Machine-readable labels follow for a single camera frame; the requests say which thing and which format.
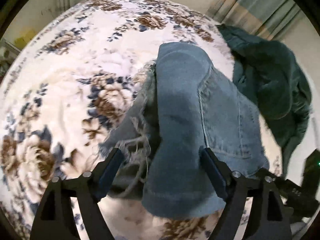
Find blue denim jeans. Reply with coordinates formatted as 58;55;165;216
100;42;269;219

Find white floral bed blanket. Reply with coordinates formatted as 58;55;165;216
0;0;283;240

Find dark green garment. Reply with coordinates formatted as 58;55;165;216
217;24;312;176

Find striped teal beige curtain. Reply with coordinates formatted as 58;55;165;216
206;0;303;40

